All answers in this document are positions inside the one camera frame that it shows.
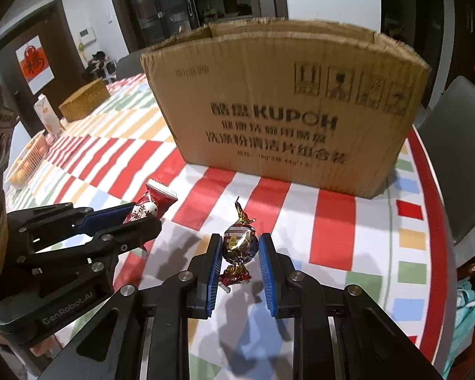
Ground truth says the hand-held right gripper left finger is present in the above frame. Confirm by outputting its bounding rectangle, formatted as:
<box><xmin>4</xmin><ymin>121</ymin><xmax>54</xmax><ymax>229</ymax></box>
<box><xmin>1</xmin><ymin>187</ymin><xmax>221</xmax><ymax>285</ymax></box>
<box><xmin>35</xmin><ymin>233</ymin><xmax>224</xmax><ymax>380</ymax></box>

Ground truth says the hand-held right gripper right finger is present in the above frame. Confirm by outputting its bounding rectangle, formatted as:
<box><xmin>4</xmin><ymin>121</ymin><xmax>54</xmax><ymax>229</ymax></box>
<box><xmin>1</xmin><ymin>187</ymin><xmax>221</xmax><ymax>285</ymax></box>
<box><xmin>258</xmin><ymin>233</ymin><xmax>444</xmax><ymax>380</ymax></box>

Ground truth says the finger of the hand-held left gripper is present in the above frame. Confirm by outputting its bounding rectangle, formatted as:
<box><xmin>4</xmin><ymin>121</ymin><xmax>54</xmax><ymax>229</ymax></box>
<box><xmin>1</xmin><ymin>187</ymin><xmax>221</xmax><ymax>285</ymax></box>
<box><xmin>20</xmin><ymin>217</ymin><xmax>163</xmax><ymax>274</ymax></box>
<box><xmin>6</xmin><ymin>203</ymin><xmax>137</xmax><ymax>246</ymax></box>

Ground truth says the red white candy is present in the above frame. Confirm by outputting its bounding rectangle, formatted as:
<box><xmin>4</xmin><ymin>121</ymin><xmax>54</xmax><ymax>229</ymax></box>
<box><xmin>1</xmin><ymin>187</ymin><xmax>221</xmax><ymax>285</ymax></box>
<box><xmin>123</xmin><ymin>179</ymin><xmax>179</xmax><ymax>226</ymax></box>

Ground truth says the foil chocolate candy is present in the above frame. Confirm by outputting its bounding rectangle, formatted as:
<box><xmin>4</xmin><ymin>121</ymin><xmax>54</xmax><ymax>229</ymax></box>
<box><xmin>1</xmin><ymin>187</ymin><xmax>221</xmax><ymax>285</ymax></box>
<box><xmin>219</xmin><ymin>197</ymin><xmax>261</xmax><ymax>288</ymax></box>

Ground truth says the brown cardboard box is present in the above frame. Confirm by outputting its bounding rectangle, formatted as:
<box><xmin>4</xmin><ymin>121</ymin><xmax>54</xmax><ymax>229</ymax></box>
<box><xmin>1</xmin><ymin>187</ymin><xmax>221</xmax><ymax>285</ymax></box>
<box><xmin>140</xmin><ymin>18</ymin><xmax>431</xmax><ymax>199</ymax></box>

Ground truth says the checked tablecloth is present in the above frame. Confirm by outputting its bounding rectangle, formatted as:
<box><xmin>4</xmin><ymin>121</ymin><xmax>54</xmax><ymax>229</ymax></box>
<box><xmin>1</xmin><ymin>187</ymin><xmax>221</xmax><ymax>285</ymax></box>
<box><xmin>2</xmin><ymin>73</ymin><xmax>460</xmax><ymax>380</ymax></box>

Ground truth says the orange drink carton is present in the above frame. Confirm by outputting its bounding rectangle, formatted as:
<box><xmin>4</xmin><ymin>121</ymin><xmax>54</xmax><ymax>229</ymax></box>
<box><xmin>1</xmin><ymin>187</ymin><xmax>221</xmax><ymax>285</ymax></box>
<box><xmin>34</xmin><ymin>94</ymin><xmax>65</xmax><ymax>137</ymax></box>

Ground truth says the brown woven box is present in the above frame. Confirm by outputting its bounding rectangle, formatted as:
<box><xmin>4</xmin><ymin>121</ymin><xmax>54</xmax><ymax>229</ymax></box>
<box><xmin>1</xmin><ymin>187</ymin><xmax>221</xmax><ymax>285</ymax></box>
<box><xmin>59</xmin><ymin>78</ymin><xmax>111</xmax><ymax>123</ymax></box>

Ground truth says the white shelf rack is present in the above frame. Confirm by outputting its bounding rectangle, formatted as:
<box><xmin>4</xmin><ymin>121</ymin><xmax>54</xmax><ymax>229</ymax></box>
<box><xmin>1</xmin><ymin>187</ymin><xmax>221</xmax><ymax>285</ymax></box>
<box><xmin>85</xmin><ymin>51</ymin><xmax>117</xmax><ymax>85</ymax></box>

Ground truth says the grey chair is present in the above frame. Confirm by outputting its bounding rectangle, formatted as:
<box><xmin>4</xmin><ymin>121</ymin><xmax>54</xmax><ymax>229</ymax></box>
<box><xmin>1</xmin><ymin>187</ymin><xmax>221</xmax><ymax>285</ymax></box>
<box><xmin>116</xmin><ymin>49</ymin><xmax>151</xmax><ymax>82</ymax></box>
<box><xmin>417</xmin><ymin>75</ymin><xmax>475</xmax><ymax>246</ymax></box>

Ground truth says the teal cloth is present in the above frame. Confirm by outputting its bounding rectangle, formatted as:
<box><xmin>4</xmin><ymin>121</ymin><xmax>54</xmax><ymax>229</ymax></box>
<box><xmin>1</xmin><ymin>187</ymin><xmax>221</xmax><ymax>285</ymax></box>
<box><xmin>453</xmin><ymin>277</ymin><xmax>475</xmax><ymax>369</ymax></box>

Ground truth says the sliding glass door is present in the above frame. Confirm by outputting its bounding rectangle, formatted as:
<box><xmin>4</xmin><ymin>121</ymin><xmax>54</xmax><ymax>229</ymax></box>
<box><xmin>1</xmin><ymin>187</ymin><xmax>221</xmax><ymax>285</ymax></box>
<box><xmin>105</xmin><ymin>0</ymin><xmax>200</xmax><ymax>54</ymax></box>

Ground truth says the dark wooden cabinet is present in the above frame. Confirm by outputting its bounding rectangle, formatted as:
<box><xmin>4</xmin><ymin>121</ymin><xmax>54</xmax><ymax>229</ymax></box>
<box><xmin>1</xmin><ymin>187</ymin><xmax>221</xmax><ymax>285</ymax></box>
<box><xmin>414</xmin><ymin>0</ymin><xmax>475</xmax><ymax>107</ymax></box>

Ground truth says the red wall poster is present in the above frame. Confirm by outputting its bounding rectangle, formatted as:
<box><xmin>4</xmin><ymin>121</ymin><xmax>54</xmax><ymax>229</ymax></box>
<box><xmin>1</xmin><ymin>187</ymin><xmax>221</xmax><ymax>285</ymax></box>
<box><xmin>16</xmin><ymin>35</ymin><xmax>55</xmax><ymax>96</ymax></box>

